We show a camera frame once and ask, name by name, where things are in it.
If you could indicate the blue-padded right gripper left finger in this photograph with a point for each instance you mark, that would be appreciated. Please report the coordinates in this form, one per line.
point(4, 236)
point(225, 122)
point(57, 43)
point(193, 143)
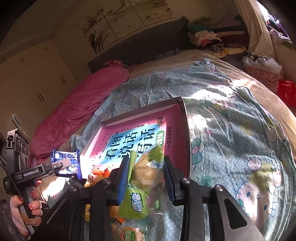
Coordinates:
point(121, 180)

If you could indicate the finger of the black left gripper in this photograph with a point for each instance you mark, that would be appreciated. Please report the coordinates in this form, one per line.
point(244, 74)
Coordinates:
point(55, 167)

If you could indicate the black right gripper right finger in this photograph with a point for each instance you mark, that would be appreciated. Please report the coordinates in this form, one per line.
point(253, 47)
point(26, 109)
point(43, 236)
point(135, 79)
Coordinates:
point(172, 181)

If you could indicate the blue snack packet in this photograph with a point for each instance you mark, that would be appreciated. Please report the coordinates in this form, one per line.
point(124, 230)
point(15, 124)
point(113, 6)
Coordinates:
point(71, 163)

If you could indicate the orange rice cracker pack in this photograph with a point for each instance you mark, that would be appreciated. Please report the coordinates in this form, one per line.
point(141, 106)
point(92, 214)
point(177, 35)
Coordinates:
point(96, 176)

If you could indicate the green milk bread packet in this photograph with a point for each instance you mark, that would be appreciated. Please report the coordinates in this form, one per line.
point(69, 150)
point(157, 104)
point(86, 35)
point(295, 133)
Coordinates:
point(144, 173)

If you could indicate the green label round cake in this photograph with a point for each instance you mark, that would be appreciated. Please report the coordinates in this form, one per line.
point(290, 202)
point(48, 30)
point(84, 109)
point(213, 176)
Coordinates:
point(126, 233)

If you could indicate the left hand red nails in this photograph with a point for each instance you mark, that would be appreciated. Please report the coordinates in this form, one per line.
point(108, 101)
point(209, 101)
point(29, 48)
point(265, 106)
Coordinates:
point(35, 208)

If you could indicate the pink rolled blanket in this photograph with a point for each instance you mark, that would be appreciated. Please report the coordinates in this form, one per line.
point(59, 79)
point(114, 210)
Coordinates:
point(75, 110)

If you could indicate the pink and blue book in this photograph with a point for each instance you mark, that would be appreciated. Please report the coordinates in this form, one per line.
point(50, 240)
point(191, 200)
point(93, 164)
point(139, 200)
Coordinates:
point(138, 143)

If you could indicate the hello kitty patterned quilt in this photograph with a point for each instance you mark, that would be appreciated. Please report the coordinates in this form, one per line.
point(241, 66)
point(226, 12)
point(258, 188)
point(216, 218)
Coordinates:
point(241, 135)

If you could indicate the cream wardrobe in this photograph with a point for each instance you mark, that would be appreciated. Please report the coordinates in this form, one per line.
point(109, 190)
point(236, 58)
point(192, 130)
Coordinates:
point(33, 83)

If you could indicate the dark upholstered headboard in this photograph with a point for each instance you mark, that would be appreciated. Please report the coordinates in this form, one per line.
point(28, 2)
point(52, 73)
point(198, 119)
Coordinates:
point(146, 45)

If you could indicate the floral fabric bag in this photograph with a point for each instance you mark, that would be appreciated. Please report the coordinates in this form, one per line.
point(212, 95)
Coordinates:
point(267, 78)

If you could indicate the white plastic bag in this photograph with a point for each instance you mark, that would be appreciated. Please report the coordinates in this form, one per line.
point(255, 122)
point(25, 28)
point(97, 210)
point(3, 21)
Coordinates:
point(261, 62)

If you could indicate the red plastic bag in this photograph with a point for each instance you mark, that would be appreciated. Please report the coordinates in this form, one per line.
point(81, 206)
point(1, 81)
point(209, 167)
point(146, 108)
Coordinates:
point(287, 93)

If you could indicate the pile of folded clothes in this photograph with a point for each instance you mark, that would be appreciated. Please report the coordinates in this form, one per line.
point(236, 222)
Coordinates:
point(228, 36)

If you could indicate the cream curtain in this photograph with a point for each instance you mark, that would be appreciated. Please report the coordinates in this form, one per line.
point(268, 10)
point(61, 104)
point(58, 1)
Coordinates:
point(259, 37)

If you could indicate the tree painting wall art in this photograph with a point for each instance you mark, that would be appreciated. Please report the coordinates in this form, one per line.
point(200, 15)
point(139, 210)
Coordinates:
point(109, 21)

